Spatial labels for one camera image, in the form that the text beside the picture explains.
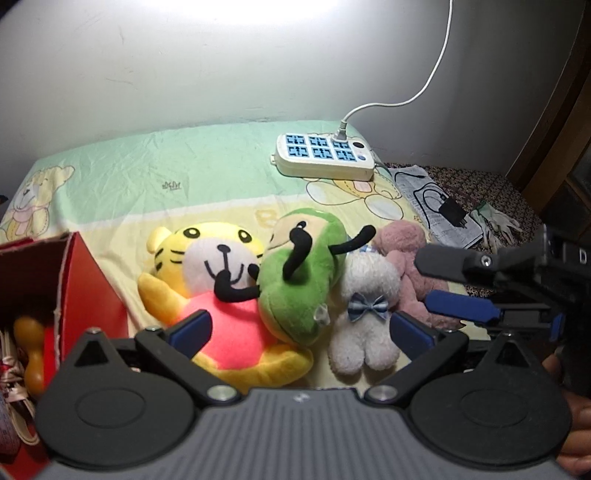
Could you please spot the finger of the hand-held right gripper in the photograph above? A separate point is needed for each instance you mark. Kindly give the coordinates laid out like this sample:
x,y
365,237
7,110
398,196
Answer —
x,y
461,307
452,263

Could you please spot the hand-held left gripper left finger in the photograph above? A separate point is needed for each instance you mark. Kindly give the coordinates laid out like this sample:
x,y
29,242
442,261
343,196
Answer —
x,y
191,331

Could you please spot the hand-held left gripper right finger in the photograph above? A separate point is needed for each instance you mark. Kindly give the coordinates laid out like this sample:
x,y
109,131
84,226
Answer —
x,y
411,333

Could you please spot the pink teddy bear plush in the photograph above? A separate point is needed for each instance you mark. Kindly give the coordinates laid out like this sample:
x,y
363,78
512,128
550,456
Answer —
x,y
401,240

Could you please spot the white bunny plush toy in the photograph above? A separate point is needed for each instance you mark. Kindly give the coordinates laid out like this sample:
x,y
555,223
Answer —
x,y
364,277

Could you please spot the yellow tiger plush toy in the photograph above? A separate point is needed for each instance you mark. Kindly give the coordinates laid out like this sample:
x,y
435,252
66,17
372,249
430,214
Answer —
x,y
221,258

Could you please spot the green bean plush toy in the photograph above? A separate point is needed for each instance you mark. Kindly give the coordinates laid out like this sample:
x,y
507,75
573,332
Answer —
x,y
295,295

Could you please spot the red cardboard box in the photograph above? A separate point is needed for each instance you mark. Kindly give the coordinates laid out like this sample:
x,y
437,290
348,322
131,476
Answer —
x,y
87,295

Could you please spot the person's right hand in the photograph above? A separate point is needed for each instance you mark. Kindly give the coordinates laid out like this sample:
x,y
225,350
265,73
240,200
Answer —
x,y
579,429

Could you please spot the pair of white gloves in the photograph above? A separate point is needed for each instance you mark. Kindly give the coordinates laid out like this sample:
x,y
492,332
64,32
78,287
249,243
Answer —
x,y
496,221

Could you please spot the brown floral mattress cover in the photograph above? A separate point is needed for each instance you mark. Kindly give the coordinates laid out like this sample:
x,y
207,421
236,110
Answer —
x,y
503,189

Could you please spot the cream power strip blue sockets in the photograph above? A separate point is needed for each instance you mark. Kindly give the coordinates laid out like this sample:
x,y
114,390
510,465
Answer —
x,y
323,167

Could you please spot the orange plastic toy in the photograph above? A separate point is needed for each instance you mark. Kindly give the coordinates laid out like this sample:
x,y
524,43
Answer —
x,y
30,337

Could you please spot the printed green yellow bed sheet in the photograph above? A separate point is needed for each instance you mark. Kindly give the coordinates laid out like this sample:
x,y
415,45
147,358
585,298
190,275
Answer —
x,y
184,152

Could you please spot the cream ribbon bundle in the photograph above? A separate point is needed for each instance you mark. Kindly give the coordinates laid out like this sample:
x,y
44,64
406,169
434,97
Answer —
x,y
16,374

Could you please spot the brown wooden door frame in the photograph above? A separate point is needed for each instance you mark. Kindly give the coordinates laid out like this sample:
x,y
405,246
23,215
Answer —
x,y
568,152

